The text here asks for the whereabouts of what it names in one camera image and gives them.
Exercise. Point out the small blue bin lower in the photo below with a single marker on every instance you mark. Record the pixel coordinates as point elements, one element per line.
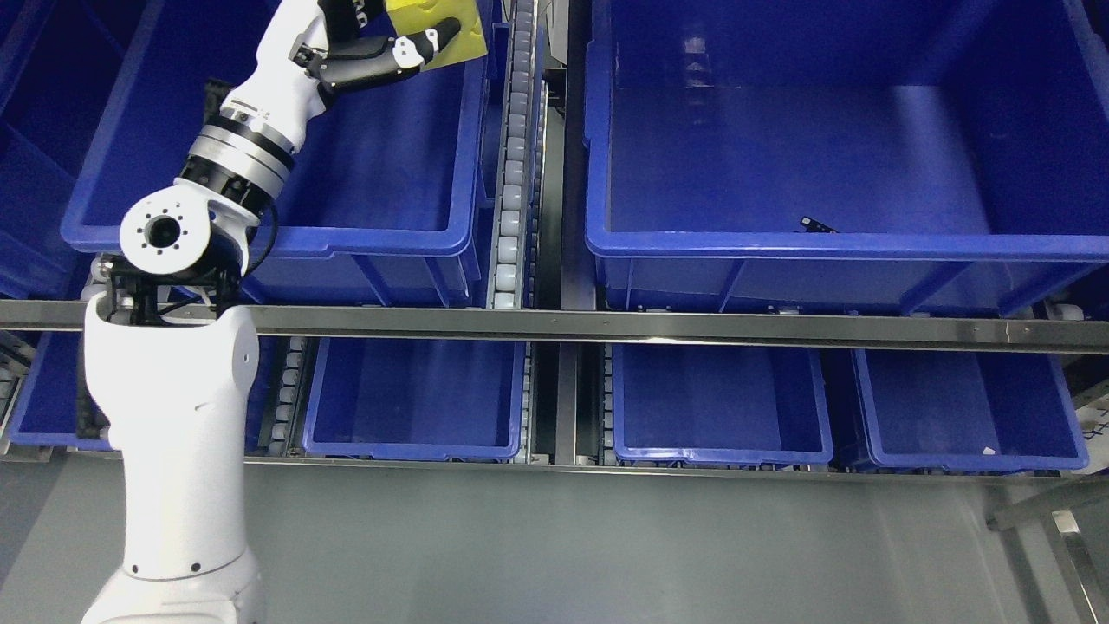
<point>965,411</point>
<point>422,400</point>
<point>720,405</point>

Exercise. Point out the large blue bin left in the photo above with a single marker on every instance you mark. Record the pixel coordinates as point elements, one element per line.
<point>382,204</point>

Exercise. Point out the metal shelf rack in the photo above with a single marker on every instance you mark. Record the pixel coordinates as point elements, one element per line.
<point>60,63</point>

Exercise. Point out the small black object in bin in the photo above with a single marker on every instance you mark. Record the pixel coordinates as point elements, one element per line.
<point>811,225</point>

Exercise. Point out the large blue bin right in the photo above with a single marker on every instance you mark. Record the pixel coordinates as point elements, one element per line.
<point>957,147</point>

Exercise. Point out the stainless steel table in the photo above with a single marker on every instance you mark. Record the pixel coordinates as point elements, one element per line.
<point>1053,511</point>

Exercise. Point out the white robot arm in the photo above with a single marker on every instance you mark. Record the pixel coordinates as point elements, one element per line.
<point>170,357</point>

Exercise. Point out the large blue bin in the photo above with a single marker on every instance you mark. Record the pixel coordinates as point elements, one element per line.
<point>382,204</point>
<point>957,147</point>

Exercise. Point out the yellow foam block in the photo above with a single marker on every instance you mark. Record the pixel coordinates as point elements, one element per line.
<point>445,32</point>

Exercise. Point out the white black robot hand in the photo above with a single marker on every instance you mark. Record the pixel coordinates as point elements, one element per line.
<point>309,53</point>

